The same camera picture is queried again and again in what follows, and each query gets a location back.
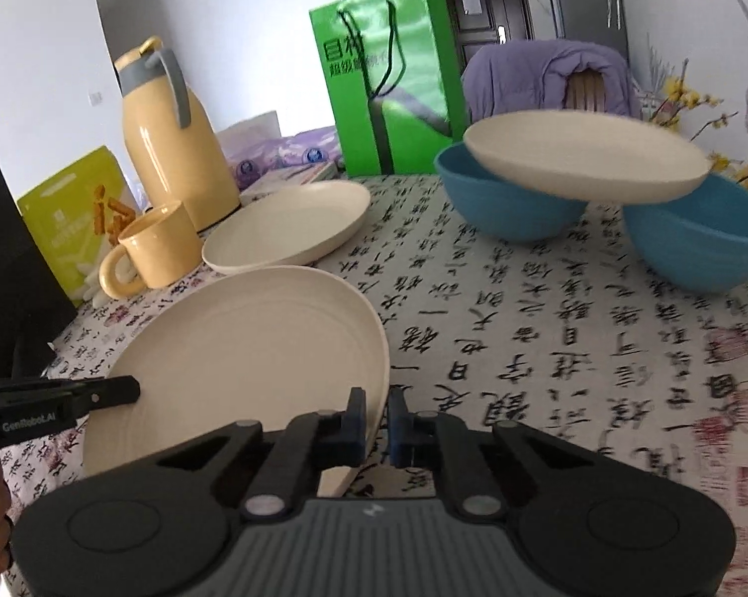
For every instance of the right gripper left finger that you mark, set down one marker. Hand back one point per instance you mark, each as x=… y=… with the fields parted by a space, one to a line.
x=298 y=455

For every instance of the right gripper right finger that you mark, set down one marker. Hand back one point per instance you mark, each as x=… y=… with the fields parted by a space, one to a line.
x=450 y=451

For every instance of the cream plate front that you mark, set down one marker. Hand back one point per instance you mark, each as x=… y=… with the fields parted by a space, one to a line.
x=266 y=345

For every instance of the cream plate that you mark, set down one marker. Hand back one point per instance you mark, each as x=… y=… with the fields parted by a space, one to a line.
x=293 y=226
x=266 y=345
x=594 y=157

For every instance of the blue bowl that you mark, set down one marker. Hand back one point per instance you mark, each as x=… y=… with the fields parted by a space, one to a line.
x=698 y=242
x=499 y=208

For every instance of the black paper shopping bag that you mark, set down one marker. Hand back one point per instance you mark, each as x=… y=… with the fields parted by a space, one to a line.
x=34 y=310

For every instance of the calligraphy print tablecloth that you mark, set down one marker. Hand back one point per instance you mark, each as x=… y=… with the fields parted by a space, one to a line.
x=576 y=337

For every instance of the yellow-green snack box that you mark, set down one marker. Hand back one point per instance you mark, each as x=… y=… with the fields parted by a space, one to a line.
x=76 y=215

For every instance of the yellow ceramic mug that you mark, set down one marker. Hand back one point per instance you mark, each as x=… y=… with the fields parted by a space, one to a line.
x=162 y=245

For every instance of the purple tissue pack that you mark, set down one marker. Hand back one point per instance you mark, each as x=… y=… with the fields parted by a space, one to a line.
x=255 y=146

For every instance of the yellow thermos jug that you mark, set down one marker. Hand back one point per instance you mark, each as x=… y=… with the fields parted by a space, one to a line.
x=170 y=139

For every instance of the chair with purple jacket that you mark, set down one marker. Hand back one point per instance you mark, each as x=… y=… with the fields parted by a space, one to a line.
x=532 y=74

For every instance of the green paper gift bag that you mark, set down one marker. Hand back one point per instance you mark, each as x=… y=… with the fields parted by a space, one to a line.
x=394 y=81

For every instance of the yellow flower branch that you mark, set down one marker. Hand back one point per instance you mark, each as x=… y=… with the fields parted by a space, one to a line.
x=672 y=103

